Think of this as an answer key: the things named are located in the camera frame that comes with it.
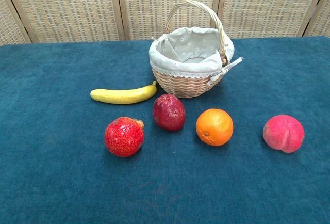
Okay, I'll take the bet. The beige floral basket liner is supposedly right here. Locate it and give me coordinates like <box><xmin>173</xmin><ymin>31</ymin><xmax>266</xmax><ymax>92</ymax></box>
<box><xmin>148</xmin><ymin>26</ymin><xmax>244</xmax><ymax>86</ymax></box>

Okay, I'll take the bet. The woven rattan folding screen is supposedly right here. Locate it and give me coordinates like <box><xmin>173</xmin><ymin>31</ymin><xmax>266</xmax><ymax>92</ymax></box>
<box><xmin>0</xmin><ymin>0</ymin><xmax>330</xmax><ymax>46</ymax></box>

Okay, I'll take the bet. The pink peach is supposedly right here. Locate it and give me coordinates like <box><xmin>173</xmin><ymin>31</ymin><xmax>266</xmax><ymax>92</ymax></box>
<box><xmin>262</xmin><ymin>115</ymin><xmax>306</xmax><ymax>154</ymax></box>

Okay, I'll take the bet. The red pomegranate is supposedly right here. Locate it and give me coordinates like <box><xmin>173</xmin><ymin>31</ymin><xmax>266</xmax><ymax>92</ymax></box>
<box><xmin>104</xmin><ymin>116</ymin><xmax>145</xmax><ymax>158</ymax></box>

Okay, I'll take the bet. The wicker basket with handle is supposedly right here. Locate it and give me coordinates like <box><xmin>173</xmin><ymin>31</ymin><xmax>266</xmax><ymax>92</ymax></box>
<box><xmin>152</xmin><ymin>0</ymin><xmax>230</xmax><ymax>99</ymax></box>

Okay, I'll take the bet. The orange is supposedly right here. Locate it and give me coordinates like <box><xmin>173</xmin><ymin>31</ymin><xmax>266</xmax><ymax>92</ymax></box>
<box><xmin>195</xmin><ymin>108</ymin><xmax>234</xmax><ymax>147</ymax></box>

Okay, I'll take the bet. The dark red apple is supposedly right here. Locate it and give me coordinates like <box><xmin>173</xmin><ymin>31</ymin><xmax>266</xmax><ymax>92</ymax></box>
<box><xmin>152</xmin><ymin>94</ymin><xmax>186</xmax><ymax>132</ymax></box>

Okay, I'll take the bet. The teal velvet tablecloth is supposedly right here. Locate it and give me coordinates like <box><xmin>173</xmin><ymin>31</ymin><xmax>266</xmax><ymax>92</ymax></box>
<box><xmin>0</xmin><ymin>36</ymin><xmax>330</xmax><ymax>224</ymax></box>

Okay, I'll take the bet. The yellow banana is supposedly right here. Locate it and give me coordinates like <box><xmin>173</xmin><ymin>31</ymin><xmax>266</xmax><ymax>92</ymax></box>
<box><xmin>90</xmin><ymin>81</ymin><xmax>157</xmax><ymax>105</ymax></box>

